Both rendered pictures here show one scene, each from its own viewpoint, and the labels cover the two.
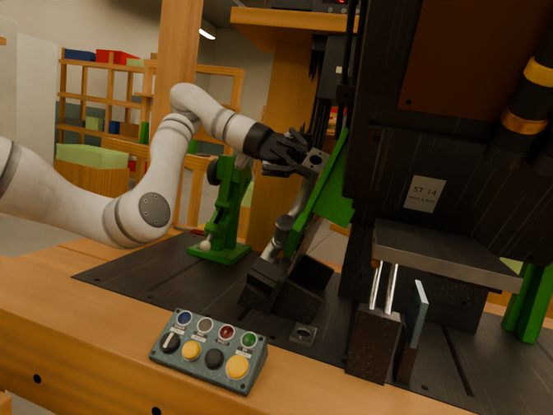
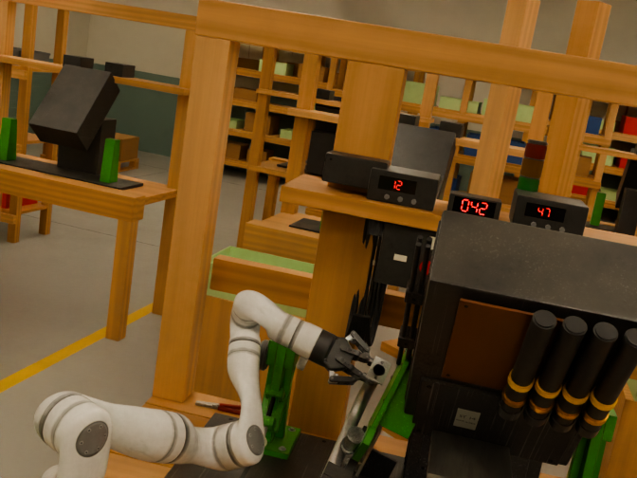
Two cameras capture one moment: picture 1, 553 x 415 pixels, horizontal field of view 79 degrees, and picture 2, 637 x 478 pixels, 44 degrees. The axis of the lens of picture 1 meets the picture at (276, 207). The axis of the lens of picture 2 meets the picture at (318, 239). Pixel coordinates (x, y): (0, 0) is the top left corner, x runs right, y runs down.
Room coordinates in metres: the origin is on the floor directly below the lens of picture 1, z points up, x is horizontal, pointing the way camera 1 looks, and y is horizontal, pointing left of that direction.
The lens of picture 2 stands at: (-0.92, 0.29, 1.83)
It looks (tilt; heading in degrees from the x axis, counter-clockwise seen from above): 12 degrees down; 354
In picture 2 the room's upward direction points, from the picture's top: 9 degrees clockwise
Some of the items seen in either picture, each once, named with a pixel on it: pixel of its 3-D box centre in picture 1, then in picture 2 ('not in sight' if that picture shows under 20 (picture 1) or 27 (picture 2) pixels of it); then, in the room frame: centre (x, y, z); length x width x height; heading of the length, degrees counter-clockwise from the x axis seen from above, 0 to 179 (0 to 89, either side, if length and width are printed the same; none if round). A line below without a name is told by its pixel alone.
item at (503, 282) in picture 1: (420, 235); (468, 444); (0.56, -0.25, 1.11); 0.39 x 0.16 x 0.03; 165
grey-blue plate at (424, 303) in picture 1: (410, 329); not in sight; (0.50, -0.25, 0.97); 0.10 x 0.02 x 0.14; 165
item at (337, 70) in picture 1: (358, 75); (416, 253); (0.91, -0.15, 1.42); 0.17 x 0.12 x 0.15; 75
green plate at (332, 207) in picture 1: (341, 184); (403, 396); (0.64, -0.11, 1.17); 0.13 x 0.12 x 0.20; 75
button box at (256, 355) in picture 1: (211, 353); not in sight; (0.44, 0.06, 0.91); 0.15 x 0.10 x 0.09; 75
